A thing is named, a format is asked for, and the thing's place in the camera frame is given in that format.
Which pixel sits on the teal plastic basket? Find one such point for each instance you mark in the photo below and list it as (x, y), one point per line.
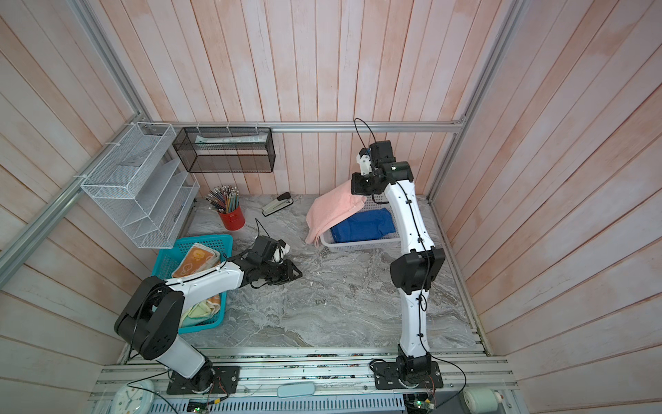
(169, 259)

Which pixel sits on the blue towel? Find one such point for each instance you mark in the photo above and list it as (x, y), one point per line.
(364, 226)

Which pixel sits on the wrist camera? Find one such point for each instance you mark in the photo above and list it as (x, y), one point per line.
(365, 162)
(281, 250)

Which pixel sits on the coloured pencils bunch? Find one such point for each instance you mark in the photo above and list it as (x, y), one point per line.
(225, 199)

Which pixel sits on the white wire wall shelf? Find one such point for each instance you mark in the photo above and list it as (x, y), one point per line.
(145, 193)

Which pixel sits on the pale green towel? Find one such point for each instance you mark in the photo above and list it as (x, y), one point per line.
(199, 313)

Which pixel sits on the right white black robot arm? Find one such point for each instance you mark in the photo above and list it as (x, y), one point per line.
(414, 272)

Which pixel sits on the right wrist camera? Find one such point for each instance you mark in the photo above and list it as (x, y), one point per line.
(365, 162)

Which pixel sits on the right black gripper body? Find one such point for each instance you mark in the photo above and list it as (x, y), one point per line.
(364, 185)

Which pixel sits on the pink towel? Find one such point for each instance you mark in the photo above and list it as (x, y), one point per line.
(330, 209)

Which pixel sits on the white analog clock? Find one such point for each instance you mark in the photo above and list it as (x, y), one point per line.
(134, 398)

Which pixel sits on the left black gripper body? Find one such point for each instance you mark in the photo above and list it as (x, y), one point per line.
(277, 273)

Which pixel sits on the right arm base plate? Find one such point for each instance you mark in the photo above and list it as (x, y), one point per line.
(387, 377)

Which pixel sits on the black mesh wall basket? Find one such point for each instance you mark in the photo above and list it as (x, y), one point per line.
(226, 149)

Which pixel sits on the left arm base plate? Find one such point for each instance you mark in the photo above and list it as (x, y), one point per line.
(222, 378)

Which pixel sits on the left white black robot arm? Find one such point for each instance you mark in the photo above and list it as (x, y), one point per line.
(149, 323)

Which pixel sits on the black grey stapler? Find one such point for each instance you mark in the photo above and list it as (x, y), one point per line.
(282, 201)

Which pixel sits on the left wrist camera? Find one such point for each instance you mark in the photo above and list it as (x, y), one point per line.
(281, 250)

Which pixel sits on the red pencil cup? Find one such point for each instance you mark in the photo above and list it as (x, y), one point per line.
(234, 220)

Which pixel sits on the white plastic basket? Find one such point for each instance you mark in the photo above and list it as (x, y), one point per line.
(391, 240)

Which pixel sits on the white tape roll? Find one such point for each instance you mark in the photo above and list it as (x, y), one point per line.
(482, 400)

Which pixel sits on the orange patterned towel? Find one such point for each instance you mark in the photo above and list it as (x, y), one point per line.
(198, 258)

